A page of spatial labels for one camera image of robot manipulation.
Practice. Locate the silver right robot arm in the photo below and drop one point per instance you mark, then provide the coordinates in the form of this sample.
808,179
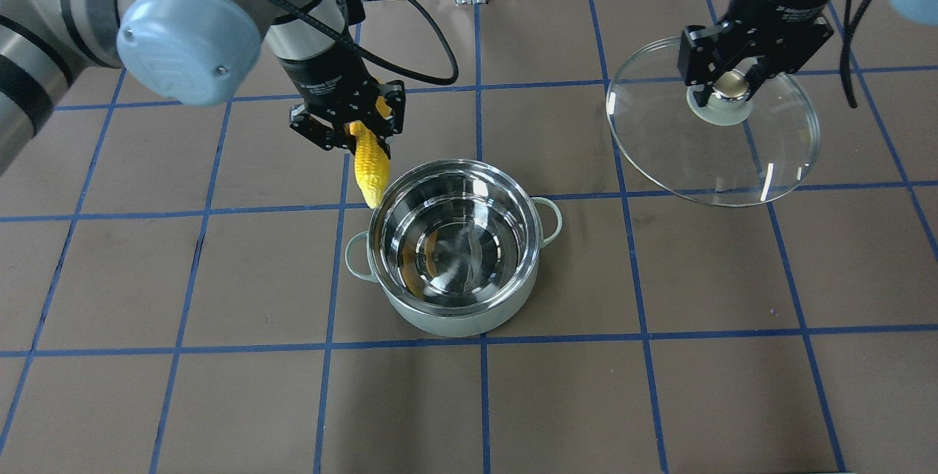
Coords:
920,11

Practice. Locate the yellow corn cob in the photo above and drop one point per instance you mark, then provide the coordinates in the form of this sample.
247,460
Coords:
371,163

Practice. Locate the glass pot lid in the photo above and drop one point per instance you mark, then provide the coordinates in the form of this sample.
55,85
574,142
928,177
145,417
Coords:
725,145

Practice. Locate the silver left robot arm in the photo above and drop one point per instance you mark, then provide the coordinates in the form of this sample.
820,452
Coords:
196,52

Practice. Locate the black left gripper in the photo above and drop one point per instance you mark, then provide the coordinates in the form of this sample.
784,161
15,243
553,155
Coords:
324,80

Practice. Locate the pale green electric pot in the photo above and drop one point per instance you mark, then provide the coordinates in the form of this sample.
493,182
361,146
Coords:
455,245

